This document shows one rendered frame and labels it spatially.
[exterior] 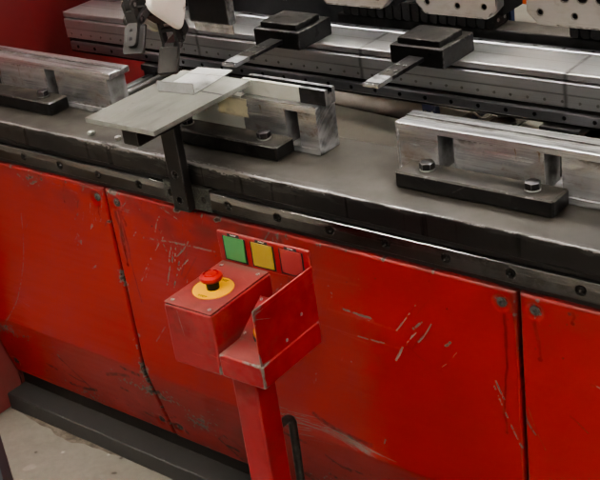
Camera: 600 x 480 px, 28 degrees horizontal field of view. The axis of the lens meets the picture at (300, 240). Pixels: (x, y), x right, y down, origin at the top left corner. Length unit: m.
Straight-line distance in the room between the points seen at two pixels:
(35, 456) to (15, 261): 0.51
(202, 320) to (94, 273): 0.75
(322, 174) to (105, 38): 0.97
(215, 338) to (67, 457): 1.16
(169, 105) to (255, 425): 0.60
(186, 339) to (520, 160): 0.63
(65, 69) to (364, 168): 0.80
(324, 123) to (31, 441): 1.33
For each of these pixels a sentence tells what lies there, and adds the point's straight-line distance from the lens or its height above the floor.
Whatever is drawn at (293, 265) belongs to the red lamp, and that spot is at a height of 0.81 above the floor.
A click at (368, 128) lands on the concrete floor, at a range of 4.64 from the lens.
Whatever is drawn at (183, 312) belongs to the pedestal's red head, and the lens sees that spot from 1.99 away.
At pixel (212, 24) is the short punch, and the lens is 2.32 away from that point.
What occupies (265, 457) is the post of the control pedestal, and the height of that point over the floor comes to 0.46.
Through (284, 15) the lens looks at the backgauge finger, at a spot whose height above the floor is 1.04.
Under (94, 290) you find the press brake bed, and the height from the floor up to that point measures 0.49.
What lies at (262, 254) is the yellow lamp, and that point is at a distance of 2.03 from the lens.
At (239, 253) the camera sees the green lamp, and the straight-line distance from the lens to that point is 2.06.
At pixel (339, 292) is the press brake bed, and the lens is 2.17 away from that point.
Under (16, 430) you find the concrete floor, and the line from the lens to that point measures 3.22.
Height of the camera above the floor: 1.75
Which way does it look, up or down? 27 degrees down
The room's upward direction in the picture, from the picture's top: 8 degrees counter-clockwise
